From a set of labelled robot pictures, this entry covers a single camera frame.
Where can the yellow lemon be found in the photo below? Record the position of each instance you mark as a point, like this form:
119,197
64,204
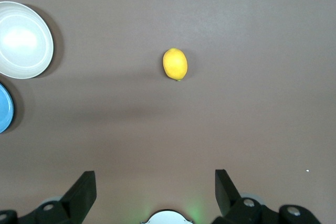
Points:
175,64

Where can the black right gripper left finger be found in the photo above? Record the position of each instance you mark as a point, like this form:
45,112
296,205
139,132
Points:
78,197

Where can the blue plate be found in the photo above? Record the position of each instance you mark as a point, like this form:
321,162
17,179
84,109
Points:
5,108

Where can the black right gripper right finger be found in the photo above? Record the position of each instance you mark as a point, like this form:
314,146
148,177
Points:
228,200

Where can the pale pink plate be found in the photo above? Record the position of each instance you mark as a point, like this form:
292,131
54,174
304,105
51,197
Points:
23,40

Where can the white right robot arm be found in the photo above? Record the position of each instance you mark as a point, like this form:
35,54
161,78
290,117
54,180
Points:
165,219

